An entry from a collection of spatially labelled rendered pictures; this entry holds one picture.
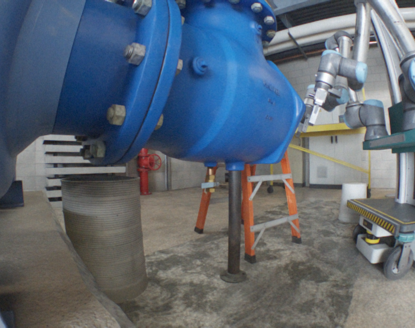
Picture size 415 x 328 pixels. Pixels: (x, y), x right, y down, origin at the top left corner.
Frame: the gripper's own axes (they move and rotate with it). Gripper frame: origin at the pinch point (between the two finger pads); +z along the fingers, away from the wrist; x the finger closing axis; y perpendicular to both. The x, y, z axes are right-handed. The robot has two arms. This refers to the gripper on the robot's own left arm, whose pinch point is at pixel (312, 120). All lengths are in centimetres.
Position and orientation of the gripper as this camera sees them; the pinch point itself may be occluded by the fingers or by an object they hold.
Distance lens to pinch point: 96.1
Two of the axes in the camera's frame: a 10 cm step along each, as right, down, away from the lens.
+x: -4.4, 1.2, -8.9
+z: -3.0, 9.1, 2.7
